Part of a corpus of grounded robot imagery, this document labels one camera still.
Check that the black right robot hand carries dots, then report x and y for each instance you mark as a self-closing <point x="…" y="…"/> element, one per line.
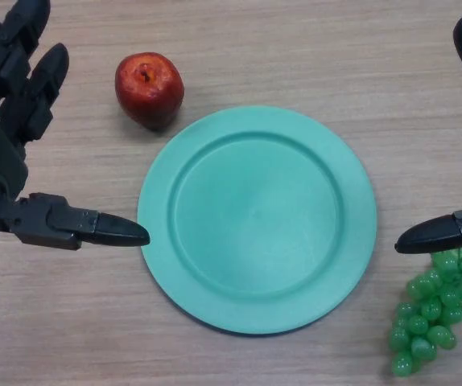
<point x="432" y="239"/>

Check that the red apple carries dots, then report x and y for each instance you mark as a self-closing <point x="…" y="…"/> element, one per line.
<point x="148" y="90"/>

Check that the green round plate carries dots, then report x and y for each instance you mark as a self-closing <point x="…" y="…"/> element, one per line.
<point x="257" y="221"/>

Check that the green grape bunch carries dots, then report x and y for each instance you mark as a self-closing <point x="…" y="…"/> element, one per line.
<point x="428" y="311"/>

